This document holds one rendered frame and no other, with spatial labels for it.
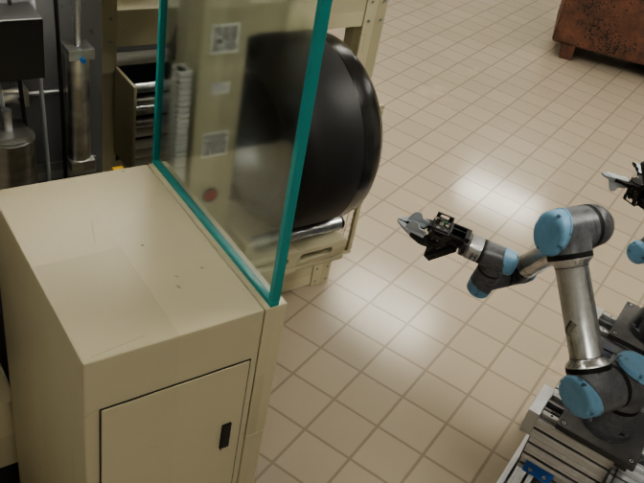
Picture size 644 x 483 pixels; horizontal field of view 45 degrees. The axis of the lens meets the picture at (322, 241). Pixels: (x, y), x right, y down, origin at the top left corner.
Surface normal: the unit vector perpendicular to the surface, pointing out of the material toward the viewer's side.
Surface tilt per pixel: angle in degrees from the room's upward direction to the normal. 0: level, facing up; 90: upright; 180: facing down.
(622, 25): 90
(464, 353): 0
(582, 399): 96
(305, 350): 0
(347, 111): 53
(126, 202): 0
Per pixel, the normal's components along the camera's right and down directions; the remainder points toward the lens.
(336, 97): 0.49, -0.19
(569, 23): -0.30, 0.52
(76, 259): 0.16, -0.80
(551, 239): -0.90, 0.01
